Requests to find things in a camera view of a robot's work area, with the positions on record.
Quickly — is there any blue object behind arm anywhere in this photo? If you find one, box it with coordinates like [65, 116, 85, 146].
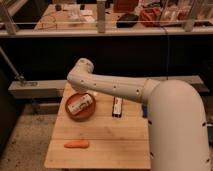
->
[142, 104, 148, 118]

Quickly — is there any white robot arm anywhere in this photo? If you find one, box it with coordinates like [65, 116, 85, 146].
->
[67, 58, 211, 171]

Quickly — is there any brown ceramic bowl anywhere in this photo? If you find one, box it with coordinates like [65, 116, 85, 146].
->
[65, 93, 96, 122]

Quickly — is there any orange carrot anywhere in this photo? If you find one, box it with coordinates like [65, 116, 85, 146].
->
[64, 140, 89, 148]

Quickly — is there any grey metal beam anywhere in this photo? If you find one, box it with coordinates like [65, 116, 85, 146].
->
[8, 75, 210, 99]

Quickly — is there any black pouch on bench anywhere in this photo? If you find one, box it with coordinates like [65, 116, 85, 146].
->
[116, 13, 139, 28]

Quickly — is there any orange tool on bench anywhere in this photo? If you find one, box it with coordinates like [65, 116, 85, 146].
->
[139, 7, 161, 27]

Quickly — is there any metal clamp rod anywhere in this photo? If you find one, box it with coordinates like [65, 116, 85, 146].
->
[0, 46, 38, 86]

